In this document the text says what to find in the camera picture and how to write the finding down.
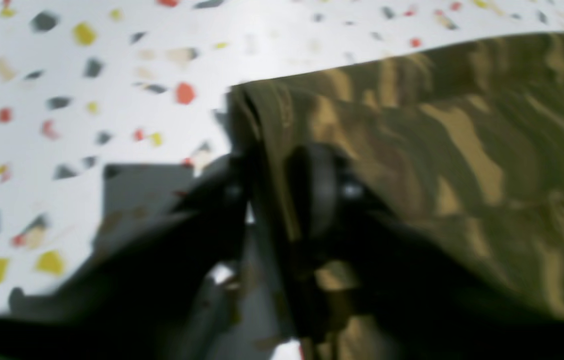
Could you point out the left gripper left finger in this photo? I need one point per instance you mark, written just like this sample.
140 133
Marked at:
137 296

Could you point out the camouflage T-shirt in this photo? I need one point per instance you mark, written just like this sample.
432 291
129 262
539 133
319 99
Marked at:
464 142

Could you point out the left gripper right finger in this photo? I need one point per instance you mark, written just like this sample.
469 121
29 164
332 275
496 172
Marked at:
357 258

